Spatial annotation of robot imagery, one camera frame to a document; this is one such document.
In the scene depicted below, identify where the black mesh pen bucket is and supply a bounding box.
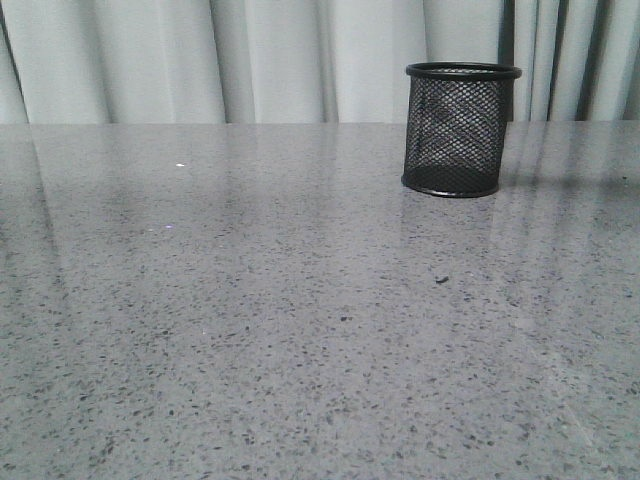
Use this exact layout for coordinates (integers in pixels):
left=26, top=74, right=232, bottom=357
left=401, top=62, right=522, bottom=198

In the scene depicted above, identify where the white pleated curtain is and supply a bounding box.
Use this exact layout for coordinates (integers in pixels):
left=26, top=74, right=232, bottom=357
left=1, top=1, right=639, bottom=124

